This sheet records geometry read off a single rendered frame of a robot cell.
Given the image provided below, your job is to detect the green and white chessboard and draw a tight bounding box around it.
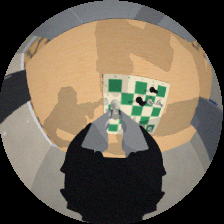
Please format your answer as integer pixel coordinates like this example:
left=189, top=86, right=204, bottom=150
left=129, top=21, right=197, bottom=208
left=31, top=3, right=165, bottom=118
left=103, top=74, right=170, bottom=134

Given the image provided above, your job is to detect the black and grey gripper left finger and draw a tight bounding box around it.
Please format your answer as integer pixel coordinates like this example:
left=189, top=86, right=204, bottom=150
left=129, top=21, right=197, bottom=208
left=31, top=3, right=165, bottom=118
left=60, top=109, right=112, bottom=174

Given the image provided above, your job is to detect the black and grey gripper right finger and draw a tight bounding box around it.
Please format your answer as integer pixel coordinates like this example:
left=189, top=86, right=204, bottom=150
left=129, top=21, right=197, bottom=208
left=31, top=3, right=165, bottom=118
left=118, top=110, right=166, bottom=176

